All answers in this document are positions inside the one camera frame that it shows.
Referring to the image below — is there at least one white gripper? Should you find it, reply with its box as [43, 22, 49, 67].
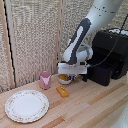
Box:
[57, 61, 89, 83]

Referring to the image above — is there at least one small white bowl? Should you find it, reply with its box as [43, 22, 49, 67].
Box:
[58, 73, 76, 85]

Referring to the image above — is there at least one black air fryer drawer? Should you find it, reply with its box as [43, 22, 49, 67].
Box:
[82, 63, 118, 87]

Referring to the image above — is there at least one yellow food in bowl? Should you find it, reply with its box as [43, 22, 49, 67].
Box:
[59, 74, 69, 82]

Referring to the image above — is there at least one black air fryer body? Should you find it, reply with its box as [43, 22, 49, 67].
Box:
[91, 29, 128, 80]

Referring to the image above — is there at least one yellow food piece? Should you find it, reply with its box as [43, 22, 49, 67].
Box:
[55, 85, 70, 98]

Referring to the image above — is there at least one pink cup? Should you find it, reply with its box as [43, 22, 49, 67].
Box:
[39, 70, 52, 90]

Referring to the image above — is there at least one white floral rimmed plate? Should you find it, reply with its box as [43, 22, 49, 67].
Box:
[4, 89, 50, 124]

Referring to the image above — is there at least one beige woven folding screen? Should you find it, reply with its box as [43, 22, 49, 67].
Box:
[0, 0, 128, 94]

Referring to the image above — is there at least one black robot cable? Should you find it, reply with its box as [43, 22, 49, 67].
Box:
[87, 13, 128, 68]

